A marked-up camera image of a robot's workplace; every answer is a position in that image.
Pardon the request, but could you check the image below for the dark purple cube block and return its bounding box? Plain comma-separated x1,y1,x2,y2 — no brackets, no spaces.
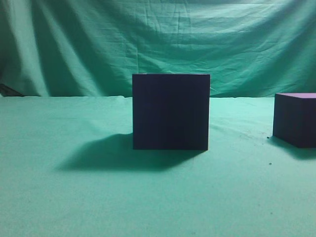
132,74,210,151

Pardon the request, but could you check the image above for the purple block with groove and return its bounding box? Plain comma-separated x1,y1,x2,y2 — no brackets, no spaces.
273,93,316,148

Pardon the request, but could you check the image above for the green cloth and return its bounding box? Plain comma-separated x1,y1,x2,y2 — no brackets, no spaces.
0,0,316,237

